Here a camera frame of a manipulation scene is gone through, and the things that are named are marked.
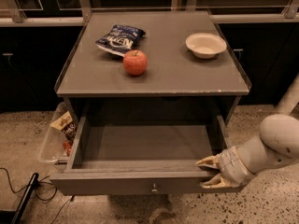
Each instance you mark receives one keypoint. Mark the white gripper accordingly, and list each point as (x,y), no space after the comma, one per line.
(231,166)

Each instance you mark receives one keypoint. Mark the grey top drawer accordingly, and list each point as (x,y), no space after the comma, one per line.
(140,160)

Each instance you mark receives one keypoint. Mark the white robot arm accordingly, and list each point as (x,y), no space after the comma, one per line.
(276,146)

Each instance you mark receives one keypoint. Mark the grey drawer cabinet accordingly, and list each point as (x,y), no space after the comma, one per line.
(172,69)

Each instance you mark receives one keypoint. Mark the white paper bowl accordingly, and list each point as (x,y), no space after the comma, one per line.
(205,46)

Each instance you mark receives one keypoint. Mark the red apple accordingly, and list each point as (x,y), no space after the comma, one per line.
(135,62)

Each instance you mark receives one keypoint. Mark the red green snack packs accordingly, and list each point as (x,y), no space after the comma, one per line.
(67,147)

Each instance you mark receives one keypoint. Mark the tan snack packet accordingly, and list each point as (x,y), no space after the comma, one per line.
(66,125)

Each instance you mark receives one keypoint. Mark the clear plastic snack bin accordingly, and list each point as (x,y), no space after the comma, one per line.
(52,150)

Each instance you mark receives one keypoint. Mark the blue chip bag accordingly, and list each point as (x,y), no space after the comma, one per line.
(120,39)

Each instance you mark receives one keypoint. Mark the black flat device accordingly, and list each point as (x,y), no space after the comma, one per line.
(14,217)

